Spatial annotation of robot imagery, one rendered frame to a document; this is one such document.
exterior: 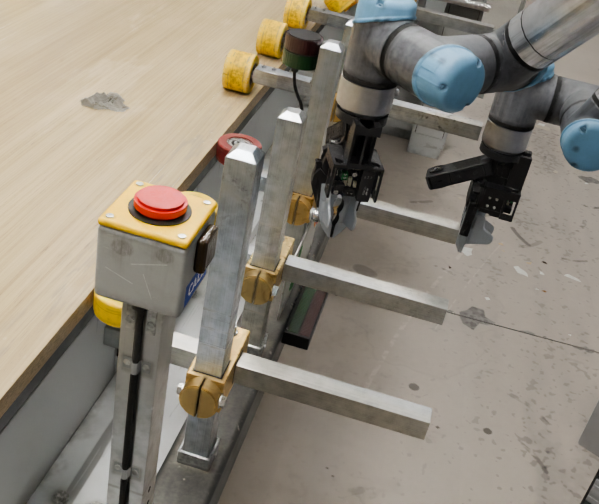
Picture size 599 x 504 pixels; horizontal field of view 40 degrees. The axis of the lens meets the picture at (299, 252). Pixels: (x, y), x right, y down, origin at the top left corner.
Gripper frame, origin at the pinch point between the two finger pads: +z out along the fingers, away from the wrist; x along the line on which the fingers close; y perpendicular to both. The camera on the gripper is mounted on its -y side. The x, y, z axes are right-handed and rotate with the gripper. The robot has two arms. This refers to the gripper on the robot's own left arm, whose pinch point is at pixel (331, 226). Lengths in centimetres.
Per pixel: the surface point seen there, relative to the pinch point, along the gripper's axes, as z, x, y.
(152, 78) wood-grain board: 3, -28, -57
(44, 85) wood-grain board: 3, -48, -47
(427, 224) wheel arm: 7.5, 21.4, -16.7
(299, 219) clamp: 9.4, -1.2, -17.4
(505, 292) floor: 93, 101, -124
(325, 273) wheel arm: 7.3, 0.3, 1.7
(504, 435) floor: 93, 76, -53
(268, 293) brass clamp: 8.5, -8.7, 6.4
